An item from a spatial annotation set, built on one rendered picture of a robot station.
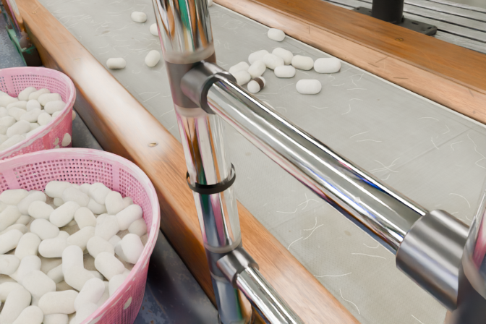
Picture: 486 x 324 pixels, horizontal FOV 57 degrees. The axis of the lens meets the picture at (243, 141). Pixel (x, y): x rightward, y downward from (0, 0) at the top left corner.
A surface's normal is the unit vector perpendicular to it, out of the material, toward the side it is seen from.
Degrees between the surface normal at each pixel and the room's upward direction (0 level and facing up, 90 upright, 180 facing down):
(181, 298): 0
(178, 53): 90
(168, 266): 0
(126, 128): 0
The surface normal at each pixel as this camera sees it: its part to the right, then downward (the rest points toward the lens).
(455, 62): -0.10, -0.81
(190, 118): -0.20, 0.58
